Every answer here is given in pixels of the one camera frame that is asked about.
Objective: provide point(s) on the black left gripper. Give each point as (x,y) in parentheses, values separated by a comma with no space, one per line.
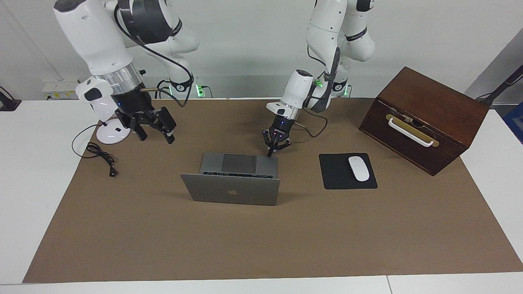
(280,130)

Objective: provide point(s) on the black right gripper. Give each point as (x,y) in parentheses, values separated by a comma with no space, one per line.
(130,106)

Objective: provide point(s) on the silver laptop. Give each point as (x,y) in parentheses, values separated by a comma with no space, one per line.
(233,192)

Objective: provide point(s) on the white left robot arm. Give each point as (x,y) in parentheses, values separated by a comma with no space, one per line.
(298,87)

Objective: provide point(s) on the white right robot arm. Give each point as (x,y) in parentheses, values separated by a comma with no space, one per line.
(94,36)

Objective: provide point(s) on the white desk lamp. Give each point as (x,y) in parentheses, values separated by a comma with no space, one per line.
(108,136)

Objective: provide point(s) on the black mouse pad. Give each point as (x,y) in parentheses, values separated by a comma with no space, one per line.
(335,175)

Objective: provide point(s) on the white computer mouse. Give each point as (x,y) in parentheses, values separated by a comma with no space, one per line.
(358,168)

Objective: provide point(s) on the brown table mat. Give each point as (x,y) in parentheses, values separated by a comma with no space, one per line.
(261,237)

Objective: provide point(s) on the white power strip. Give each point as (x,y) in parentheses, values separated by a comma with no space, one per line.
(57,87)

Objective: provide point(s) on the dark wooden box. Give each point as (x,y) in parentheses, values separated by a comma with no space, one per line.
(449,106)

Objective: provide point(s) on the black stand pole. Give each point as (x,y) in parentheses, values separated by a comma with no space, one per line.
(504,85)

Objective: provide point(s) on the blue crate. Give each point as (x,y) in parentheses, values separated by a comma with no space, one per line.
(515,122)

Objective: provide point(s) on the black clamp mount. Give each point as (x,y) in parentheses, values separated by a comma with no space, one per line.
(8,104)

